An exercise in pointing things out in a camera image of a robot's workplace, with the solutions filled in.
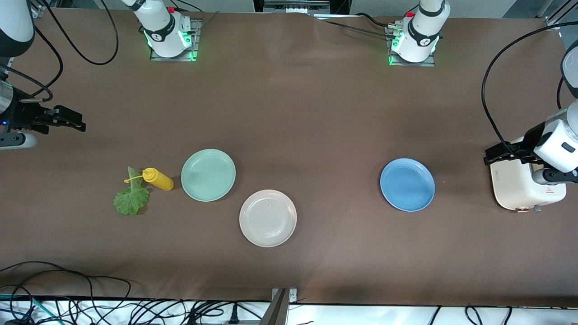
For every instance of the green lettuce leaf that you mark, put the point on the green lettuce leaf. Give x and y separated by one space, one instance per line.
131 201

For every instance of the beige plate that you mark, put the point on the beige plate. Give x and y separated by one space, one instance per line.
268 218

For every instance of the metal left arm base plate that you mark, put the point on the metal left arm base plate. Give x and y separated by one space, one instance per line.
430 63

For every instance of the aluminium rail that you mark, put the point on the aluminium rail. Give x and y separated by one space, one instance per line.
553 22

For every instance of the white power strip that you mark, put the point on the white power strip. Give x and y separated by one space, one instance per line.
295 6

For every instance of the cream white toaster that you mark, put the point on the cream white toaster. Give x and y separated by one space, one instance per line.
515 189

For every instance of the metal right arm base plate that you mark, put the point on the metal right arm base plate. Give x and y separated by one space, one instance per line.
197 43

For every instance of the yellow squeeze bottle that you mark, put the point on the yellow squeeze bottle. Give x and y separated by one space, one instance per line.
160 180

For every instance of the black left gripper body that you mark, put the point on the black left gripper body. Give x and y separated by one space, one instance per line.
531 136

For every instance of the black power plug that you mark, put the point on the black power plug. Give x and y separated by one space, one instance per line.
233 318

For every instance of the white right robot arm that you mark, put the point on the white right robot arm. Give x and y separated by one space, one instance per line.
160 31

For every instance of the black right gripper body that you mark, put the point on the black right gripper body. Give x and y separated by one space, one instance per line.
20 113

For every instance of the blue plate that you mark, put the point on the blue plate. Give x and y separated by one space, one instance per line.
407 184

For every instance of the grey metal post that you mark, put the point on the grey metal post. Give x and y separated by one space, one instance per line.
277 313

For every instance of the green plate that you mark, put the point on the green plate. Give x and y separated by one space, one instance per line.
208 175

